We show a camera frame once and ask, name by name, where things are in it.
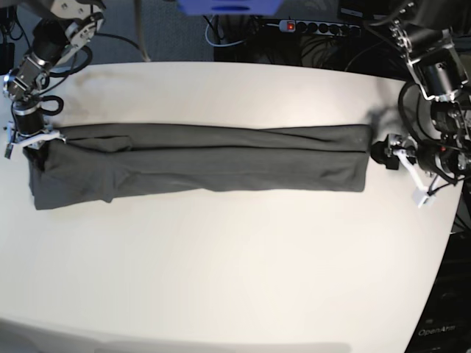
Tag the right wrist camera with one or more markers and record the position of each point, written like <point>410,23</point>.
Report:
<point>8,151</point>

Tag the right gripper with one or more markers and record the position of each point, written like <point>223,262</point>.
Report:
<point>32,129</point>

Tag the white power strip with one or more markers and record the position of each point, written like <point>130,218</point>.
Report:
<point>319,28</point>

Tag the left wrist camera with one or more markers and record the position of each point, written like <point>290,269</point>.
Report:
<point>422,198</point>

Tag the black OpenArm base box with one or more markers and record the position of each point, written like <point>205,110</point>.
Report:
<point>444,325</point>

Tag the grey T-shirt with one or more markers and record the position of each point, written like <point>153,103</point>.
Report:
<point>104,162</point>

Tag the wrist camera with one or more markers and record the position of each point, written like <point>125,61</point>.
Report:
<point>8,151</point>
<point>422,198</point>

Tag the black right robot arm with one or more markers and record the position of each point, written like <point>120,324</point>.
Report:
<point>59,49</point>

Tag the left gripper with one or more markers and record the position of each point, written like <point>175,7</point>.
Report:
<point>397,150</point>

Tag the blue plastic box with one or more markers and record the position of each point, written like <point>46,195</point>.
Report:
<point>229,7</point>

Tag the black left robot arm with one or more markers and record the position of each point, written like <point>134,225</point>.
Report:
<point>434,106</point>

